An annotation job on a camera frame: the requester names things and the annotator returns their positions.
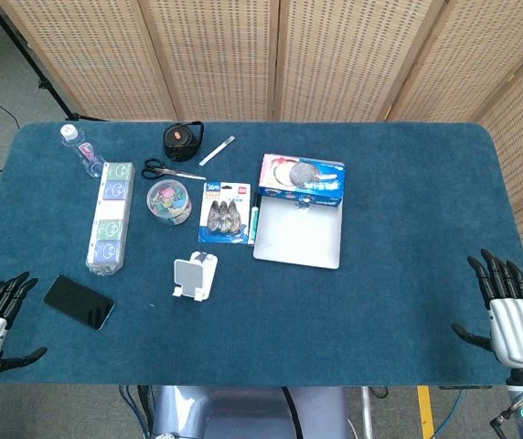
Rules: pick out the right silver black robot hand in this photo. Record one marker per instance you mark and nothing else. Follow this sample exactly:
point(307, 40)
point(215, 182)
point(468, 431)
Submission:
point(515, 327)

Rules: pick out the black smartphone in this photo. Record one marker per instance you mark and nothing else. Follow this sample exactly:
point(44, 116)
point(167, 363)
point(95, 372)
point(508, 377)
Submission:
point(79, 302)

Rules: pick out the white phone stand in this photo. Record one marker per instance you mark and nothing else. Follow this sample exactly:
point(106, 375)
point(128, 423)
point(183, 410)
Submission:
point(194, 275)

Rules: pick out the blue steel scourer box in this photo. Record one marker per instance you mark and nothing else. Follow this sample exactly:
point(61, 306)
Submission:
point(302, 179)

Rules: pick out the binder clip blister pack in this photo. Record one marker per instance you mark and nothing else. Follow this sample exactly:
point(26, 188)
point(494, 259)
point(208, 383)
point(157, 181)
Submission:
point(225, 211)

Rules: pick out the silver metal table leg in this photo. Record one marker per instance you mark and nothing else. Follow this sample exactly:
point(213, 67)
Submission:
point(367, 411)

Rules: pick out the blue table mat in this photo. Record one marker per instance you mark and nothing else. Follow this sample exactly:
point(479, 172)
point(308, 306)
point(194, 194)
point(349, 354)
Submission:
point(334, 311)

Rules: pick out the clear plastic water bottle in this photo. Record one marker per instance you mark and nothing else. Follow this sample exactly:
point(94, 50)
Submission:
point(82, 150)

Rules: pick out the clear jar of binder clips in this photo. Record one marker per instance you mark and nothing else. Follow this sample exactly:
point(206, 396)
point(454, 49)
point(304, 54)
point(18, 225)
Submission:
point(168, 201)

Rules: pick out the white clipboard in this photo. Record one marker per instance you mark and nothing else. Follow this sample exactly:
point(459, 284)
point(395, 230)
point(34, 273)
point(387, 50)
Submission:
point(298, 235)

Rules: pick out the black round case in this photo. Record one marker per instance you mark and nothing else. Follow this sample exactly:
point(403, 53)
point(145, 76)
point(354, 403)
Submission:
point(182, 140)

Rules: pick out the blue-grey robot torso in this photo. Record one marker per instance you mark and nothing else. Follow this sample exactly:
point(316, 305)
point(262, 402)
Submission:
point(248, 411)

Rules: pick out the green white marker pen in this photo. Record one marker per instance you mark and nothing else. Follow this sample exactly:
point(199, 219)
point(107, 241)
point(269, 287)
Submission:
point(254, 219)

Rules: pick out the woven bamboo folding screen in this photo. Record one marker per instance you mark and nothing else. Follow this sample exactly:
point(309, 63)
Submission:
point(289, 55)

